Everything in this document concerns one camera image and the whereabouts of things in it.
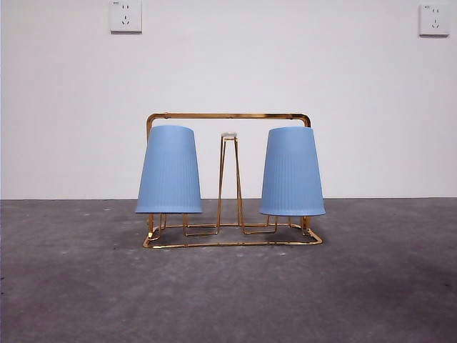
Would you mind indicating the blue ribbed cup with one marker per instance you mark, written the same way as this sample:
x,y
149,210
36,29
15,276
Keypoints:
x,y
292,178
168,178

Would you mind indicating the white wall socket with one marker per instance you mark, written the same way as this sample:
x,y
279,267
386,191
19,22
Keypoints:
x,y
125,17
433,20

